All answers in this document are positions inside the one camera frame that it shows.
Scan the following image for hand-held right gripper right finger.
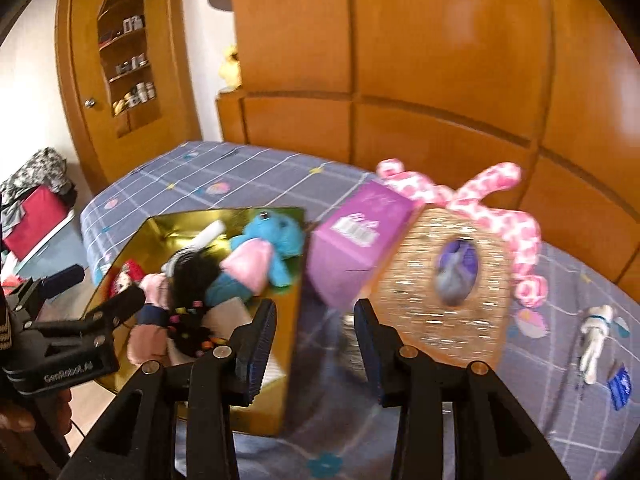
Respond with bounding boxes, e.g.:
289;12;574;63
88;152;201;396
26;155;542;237
353;298;571;480

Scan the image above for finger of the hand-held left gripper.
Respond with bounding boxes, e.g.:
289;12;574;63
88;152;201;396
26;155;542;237
42;264;87;298
30;284;147;341

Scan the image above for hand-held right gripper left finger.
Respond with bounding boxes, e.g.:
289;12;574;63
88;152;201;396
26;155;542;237
59;299;277;480

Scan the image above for red plush pouch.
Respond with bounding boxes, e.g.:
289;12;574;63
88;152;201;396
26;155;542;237
107;259;148;301

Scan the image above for white knit towel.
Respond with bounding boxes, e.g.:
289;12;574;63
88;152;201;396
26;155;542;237
205;296;261;348

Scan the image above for black braided wig with beads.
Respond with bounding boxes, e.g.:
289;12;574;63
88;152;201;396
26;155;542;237
162;250;231;361

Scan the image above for gold gift box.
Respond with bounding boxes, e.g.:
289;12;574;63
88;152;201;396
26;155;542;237
92;206;308;436

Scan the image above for purple cardboard box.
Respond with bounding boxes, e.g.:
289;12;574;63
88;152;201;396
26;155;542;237
306;180;416;308

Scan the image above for blue plush toy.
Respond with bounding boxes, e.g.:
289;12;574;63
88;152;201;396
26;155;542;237
205;210;306;308

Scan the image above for pink spotted plush bunny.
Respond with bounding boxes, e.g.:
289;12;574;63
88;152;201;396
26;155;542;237
376;159;549;308

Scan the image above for small white plush dog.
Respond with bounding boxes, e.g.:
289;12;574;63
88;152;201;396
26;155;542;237
577;304;615;386

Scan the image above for person's left hand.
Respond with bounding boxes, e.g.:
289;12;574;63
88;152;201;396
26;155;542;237
0;399;38;434

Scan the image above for red storage box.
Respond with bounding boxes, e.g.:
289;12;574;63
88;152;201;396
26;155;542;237
2;185;71;261

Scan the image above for red bag with clothes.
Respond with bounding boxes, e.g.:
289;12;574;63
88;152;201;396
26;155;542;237
0;147;78;231

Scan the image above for group of small jars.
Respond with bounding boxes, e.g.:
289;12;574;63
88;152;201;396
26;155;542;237
97;15;158;116

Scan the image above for wooden cabinet door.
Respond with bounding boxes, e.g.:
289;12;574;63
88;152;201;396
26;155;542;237
55;0;203;193

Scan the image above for blue tissue packet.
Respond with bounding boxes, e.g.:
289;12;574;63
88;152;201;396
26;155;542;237
607;364;633;411

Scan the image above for yellow plush toy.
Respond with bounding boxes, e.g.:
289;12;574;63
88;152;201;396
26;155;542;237
219;45;242;90

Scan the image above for wooden panelled wardrobe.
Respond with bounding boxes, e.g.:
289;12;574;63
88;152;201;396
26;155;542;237
215;0;640;306

